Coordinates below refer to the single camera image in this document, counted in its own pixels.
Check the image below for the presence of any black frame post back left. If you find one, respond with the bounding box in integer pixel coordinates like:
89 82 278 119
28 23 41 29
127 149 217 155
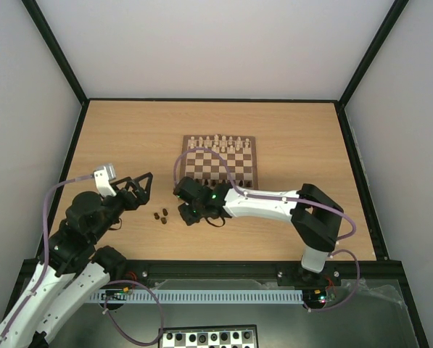
21 0 88 106

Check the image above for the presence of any wooden chess board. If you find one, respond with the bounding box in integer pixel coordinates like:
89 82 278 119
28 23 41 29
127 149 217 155
176 134 259 189

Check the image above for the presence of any black frame post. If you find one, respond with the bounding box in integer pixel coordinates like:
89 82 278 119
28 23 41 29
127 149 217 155
21 0 88 106
339 0 409 109

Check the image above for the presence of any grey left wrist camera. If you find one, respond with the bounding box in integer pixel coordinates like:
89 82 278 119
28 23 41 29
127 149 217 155
94 163 117 181

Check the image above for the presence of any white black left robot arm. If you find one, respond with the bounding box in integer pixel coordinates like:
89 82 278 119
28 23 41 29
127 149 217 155
0 166 153 347

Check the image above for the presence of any grey slotted cable duct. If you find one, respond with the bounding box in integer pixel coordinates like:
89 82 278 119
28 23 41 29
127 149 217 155
86 289 304 305

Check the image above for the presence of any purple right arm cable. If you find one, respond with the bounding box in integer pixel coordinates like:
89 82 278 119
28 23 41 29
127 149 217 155
173 147 362 313

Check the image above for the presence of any small printed chess board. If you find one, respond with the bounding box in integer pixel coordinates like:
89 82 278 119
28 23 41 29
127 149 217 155
158 325 259 348

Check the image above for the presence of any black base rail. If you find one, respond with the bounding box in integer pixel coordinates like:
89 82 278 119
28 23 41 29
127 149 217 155
112 260 408 289

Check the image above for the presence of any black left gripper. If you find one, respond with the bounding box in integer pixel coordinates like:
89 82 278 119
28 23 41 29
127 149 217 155
91 172 154 241

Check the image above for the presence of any white chess piece back left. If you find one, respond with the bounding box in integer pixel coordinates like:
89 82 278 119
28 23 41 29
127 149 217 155
189 136 196 149

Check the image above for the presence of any black frame post back right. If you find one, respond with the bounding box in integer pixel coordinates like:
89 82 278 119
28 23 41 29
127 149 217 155
339 0 409 109

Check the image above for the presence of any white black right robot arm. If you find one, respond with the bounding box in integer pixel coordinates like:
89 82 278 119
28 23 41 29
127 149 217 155
173 177 356 284

